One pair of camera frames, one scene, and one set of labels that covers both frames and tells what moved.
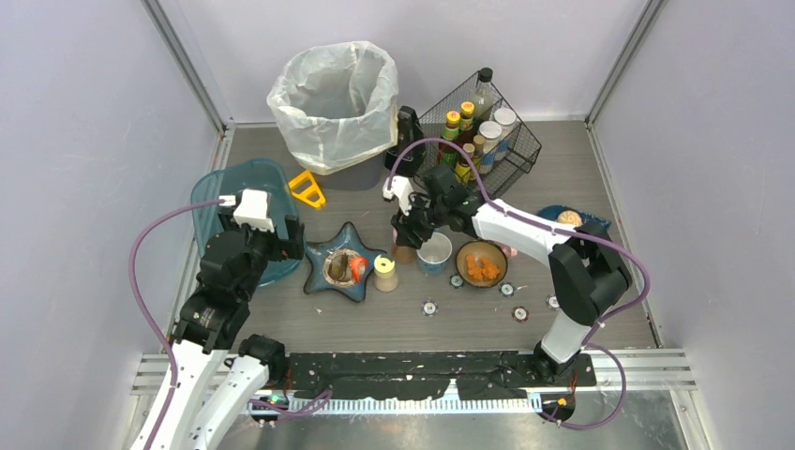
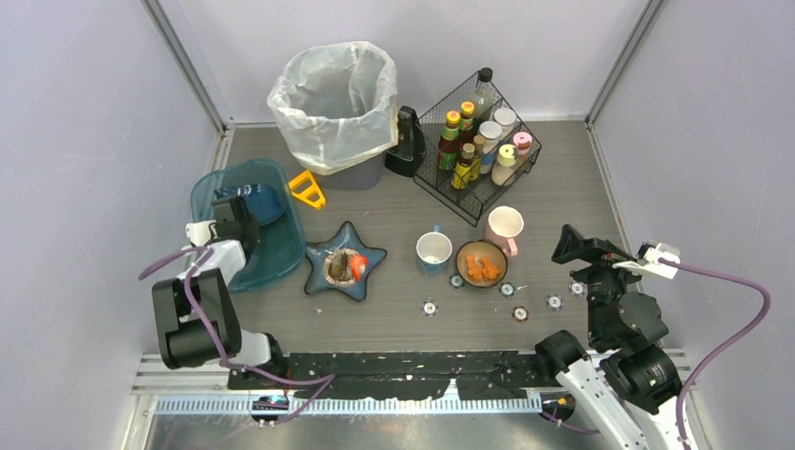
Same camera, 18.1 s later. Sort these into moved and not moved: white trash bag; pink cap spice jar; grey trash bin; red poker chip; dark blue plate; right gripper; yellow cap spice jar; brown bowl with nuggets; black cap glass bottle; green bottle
Moved: dark blue plate; yellow cap spice jar; pink cap spice jar; right gripper
Not moved: grey trash bin; white trash bag; black cap glass bottle; green bottle; red poker chip; brown bowl with nuggets
